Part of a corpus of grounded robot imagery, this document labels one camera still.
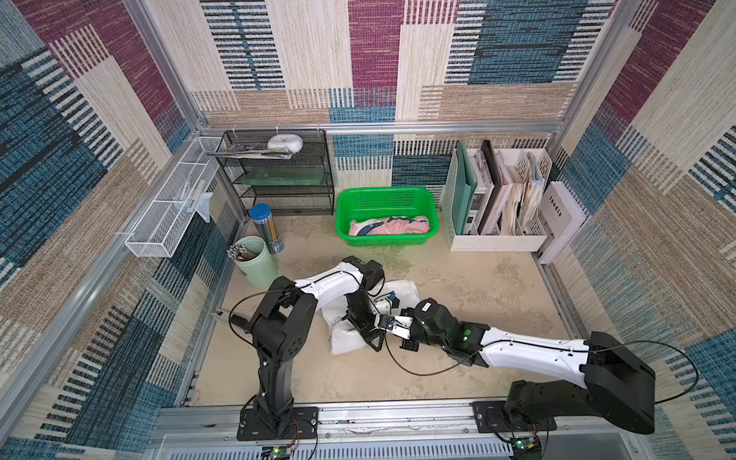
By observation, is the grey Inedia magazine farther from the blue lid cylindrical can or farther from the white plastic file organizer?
the blue lid cylindrical can

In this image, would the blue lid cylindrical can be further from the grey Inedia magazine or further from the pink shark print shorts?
the grey Inedia magazine

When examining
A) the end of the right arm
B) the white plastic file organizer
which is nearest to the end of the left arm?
the end of the right arm

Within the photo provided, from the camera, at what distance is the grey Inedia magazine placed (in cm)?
91

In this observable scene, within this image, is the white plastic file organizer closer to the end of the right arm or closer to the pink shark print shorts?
the pink shark print shorts

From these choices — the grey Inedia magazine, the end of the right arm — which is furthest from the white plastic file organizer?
the end of the right arm

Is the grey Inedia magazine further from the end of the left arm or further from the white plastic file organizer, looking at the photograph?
the end of the left arm

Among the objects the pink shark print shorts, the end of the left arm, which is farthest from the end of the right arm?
the pink shark print shorts

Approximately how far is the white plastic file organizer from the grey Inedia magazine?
0.02 metres

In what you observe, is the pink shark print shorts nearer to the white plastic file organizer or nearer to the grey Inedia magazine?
the white plastic file organizer

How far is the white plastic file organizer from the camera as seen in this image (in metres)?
0.96

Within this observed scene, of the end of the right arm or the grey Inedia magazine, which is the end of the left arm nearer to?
the end of the right arm
